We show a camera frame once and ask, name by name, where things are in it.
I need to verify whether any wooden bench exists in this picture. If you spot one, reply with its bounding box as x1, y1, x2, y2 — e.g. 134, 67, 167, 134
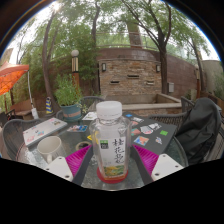
9, 98, 34, 118

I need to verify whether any black jacket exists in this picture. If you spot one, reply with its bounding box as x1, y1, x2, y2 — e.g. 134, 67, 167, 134
174, 97, 223, 166

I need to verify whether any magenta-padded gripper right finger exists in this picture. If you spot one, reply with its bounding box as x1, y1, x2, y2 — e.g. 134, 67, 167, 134
129, 143, 185, 186

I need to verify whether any blue yellow striped cone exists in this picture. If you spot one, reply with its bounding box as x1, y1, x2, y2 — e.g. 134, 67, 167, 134
45, 96, 54, 115

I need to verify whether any wooden globe lamp post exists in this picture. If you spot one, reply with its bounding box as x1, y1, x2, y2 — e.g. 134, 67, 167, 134
70, 49, 81, 91

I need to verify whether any white mug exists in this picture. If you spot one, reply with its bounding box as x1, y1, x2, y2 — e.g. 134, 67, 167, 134
36, 135, 66, 164

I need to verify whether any silver laptop with stickers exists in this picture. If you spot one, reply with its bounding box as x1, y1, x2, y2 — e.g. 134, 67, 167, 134
22, 117, 69, 148

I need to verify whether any orange canopy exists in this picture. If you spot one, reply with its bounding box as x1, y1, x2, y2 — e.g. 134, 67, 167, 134
0, 61, 30, 97

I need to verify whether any green plant in teal pot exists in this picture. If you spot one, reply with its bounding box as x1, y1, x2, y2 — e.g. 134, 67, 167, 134
54, 73, 84, 123

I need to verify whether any small colourful card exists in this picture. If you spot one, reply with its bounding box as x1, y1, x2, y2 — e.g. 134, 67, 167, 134
66, 124, 89, 133

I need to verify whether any white paper sheet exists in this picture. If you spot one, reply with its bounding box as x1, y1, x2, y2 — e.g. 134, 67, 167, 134
81, 111, 98, 122

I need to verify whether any white canopy base weight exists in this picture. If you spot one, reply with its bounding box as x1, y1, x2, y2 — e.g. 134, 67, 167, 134
30, 107, 40, 120

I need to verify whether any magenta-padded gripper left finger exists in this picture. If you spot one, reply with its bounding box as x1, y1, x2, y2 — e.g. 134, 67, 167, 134
44, 145, 96, 187

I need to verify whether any clear white-capped drink bottle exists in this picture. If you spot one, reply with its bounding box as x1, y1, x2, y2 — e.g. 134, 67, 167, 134
89, 100, 132, 183

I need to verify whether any black laptop with stickers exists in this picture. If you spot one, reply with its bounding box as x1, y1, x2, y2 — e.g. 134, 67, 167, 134
123, 111, 178, 156

